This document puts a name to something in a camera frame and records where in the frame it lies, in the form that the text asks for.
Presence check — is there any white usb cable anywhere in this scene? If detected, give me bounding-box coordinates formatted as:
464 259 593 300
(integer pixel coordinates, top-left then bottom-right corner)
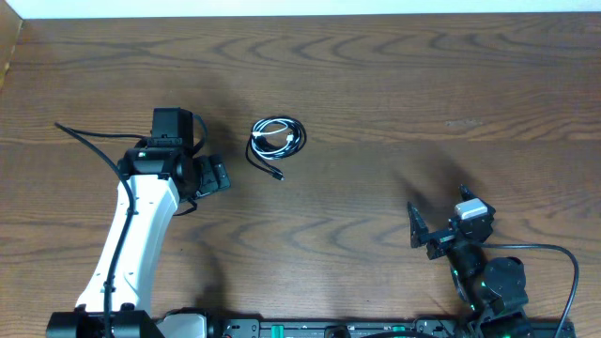
250 117 296 159

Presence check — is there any black usb cable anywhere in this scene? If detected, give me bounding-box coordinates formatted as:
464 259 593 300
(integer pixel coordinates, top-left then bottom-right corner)
244 115 308 182

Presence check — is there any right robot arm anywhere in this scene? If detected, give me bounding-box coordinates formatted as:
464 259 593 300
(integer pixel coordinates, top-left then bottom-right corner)
407 185 535 337

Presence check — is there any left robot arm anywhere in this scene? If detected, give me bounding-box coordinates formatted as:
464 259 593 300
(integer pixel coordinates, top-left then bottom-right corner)
46 108 230 337

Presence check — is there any right camera cable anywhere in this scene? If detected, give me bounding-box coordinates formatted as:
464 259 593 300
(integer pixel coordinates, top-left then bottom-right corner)
478 241 580 338

